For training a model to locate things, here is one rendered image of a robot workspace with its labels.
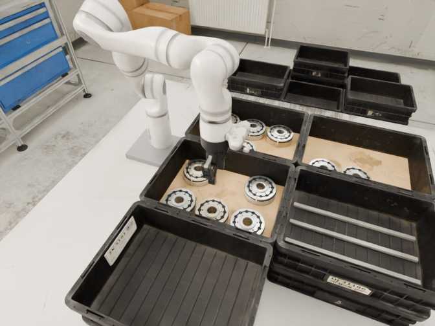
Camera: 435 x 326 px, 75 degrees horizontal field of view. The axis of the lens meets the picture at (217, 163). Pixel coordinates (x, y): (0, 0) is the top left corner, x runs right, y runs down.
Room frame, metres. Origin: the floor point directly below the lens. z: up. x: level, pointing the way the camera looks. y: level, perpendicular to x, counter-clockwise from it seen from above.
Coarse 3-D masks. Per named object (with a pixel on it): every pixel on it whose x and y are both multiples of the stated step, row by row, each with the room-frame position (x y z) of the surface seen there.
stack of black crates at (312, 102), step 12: (288, 84) 1.89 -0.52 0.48; (300, 84) 1.92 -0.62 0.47; (312, 84) 1.89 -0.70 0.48; (288, 96) 1.89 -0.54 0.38; (300, 96) 1.89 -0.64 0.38; (312, 96) 1.88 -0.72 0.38; (324, 96) 1.85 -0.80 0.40; (336, 96) 1.83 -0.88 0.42; (324, 108) 1.59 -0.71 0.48; (336, 108) 1.74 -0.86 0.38
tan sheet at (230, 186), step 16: (176, 176) 0.67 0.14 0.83; (224, 176) 0.67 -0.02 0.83; (240, 176) 0.67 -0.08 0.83; (192, 192) 0.60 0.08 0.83; (208, 192) 0.60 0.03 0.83; (224, 192) 0.60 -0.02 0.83; (240, 192) 0.60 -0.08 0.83; (240, 208) 0.53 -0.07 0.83; (256, 208) 0.53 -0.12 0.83; (272, 208) 0.53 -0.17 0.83; (272, 224) 0.47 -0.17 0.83
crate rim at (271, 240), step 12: (180, 144) 0.73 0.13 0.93; (168, 156) 0.67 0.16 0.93; (252, 156) 0.67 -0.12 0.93; (288, 180) 0.57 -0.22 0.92; (144, 192) 0.52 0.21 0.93; (288, 192) 0.52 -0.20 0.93; (156, 204) 0.47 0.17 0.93; (168, 204) 0.47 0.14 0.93; (192, 216) 0.44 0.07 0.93; (204, 216) 0.44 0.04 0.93; (276, 216) 0.44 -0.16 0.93; (228, 228) 0.40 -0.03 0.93; (240, 228) 0.40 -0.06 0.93; (276, 228) 0.40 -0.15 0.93; (264, 240) 0.36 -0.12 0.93
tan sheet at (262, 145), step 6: (240, 120) 0.99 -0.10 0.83; (264, 138) 0.87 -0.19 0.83; (294, 138) 0.87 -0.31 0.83; (258, 144) 0.84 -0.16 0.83; (264, 144) 0.84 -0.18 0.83; (270, 144) 0.84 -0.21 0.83; (294, 144) 0.84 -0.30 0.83; (258, 150) 0.80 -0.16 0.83; (264, 150) 0.80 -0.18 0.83; (270, 150) 0.80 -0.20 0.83; (276, 150) 0.80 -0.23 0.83; (282, 150) 0.80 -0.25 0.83; (288, 150) 0.80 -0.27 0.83; (294, 150) 0.80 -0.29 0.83; (282, 156) 0.77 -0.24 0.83; (288, 156) 0.77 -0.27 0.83
